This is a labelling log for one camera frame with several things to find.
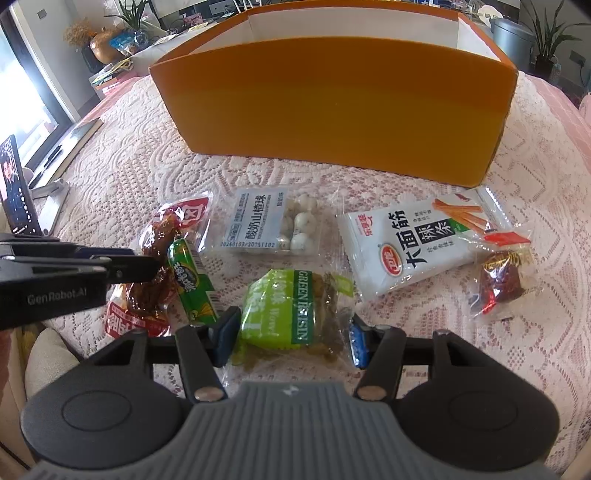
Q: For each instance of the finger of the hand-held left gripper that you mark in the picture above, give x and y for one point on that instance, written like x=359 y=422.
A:
x=69 y=250
x=129 y=273

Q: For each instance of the clear box of white balls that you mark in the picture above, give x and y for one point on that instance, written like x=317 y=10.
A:
x=258 y=221

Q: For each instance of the golden vase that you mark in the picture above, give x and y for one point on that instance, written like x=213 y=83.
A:
x=106 y=46

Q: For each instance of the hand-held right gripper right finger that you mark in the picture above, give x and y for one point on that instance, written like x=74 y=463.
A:
x=358 y=341

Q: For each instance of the potted plant in black pot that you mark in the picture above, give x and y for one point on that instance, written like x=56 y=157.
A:
x=551 y=41

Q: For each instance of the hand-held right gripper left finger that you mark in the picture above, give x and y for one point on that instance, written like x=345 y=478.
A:
x=226 y=332

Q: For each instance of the grey pedal trash can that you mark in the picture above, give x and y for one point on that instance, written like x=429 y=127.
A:
x=512 y=41

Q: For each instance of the orange cardboard box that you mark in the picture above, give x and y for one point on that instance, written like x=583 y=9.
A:
x=332 y=101

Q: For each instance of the dried flower bunch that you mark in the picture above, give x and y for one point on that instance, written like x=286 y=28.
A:
x=78 y=33

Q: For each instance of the green sausage stick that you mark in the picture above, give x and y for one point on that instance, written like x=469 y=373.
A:
x=187 y=277

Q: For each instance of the white lace tablecloth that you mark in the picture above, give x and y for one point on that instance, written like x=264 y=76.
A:
x=138 y=175

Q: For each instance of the pink storage box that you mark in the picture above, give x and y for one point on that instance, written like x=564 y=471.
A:
x=111 y=83

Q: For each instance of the white spicy strip packet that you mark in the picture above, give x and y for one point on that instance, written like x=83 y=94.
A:
x=397 y=258

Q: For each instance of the green raisin packet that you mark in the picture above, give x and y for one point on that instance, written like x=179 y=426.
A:
x=272 y=314

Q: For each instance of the dark red candy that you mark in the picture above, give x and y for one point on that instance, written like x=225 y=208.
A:
x=501 y=281

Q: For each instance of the silver phone stand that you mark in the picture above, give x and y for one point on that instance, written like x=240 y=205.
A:
x=53 y=198

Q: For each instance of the dark flat board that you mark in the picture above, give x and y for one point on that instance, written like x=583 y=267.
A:
x=64 y=147

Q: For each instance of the cream cloth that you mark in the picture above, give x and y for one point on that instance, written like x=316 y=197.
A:
x=46 y=364

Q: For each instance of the potted plant in blue vase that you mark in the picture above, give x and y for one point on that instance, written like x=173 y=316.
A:
x=131 y=11

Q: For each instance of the phone with lit screen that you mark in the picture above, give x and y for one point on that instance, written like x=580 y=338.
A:
x=18 y=189

